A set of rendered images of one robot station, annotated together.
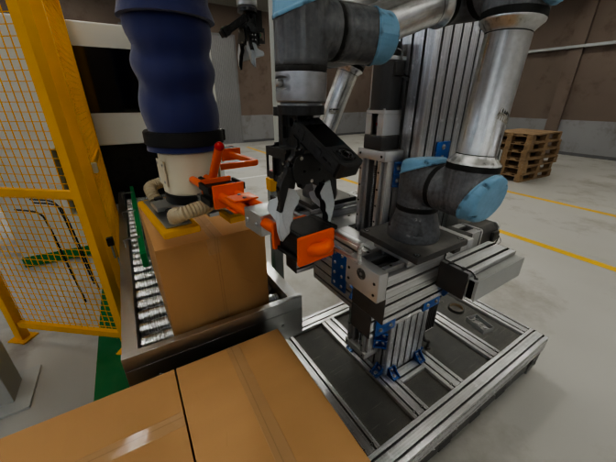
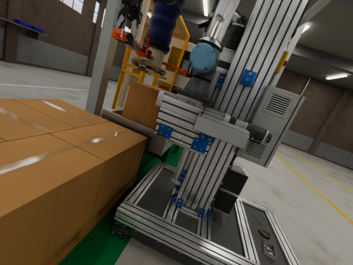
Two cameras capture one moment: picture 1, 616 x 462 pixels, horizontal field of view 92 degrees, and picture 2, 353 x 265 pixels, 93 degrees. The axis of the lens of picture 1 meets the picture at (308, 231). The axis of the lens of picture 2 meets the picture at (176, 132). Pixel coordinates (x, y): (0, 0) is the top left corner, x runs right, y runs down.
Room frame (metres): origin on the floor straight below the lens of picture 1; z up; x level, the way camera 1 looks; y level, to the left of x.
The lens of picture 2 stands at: (0.01, -0.94, 1.05)
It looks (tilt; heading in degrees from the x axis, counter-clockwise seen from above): 15 degrees down; 40
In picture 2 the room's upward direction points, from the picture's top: 20 degrees clockwise
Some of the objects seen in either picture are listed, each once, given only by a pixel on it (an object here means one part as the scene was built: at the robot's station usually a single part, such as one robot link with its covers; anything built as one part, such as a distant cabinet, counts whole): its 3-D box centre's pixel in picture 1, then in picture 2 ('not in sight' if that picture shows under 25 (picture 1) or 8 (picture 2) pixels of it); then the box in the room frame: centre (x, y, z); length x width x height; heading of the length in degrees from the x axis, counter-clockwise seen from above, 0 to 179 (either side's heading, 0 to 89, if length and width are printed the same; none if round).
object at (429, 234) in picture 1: (414, 218); (198, 85); (0.81, -0.31, 1.09); 0.15 x 0.15 x 0.10
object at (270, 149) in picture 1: (298, 146); (134, 8); (0.49, 0.02, 1.34); 0.09 x 0.08 x 0.12; 37
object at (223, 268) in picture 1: (201, 252); (154, 106); (1.23, 0.50, 0.75); 0.60 x 0.40 x 0.40; 33
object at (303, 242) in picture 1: (302, 238); (123, 36); (0.46, 0.01, 1.19); 0.08 x 0.07 x 0.05; 38
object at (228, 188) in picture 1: (223, 192); (143, 52); (0.74, 0.22, 1.19); 0.10 x 0.08 x 0.06; 128
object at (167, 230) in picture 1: (165, 210); (138, 67); (0.88, 0.45, 1.09); 0.34 x 0.10 x 0.05; 38
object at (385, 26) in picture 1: (353, 38); not in sight; (0.55, -0.07, 1.50); 0.11 x 0.11 x 0.08; 28
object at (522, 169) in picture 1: (521, 153); not in sight; (5.93, -4.19, 0.43); 1.18 x 0.81 x 0.85; 120
